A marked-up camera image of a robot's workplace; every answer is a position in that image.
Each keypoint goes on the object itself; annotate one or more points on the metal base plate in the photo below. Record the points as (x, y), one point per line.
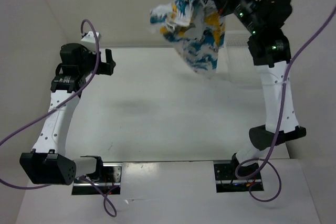
(226, 182)
(108, 181)

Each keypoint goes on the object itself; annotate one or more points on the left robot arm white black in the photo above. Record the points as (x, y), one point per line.
(47, 163)

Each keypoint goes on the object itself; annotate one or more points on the white plastic basket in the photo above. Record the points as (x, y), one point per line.
(240, 63)

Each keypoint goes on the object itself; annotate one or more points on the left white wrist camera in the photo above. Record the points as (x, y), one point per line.
(89, 42)

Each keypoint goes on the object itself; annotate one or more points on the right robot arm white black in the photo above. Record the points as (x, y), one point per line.
(270, 51)

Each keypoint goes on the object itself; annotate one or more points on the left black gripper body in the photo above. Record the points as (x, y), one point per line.
(104, 68)

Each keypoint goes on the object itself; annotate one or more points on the patterned white teal yellow shorts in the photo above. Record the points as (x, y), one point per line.
(195, 30)

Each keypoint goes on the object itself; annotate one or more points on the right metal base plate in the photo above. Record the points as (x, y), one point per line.
(226, 182)

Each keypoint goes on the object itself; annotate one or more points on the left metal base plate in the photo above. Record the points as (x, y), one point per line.
(108, 181)

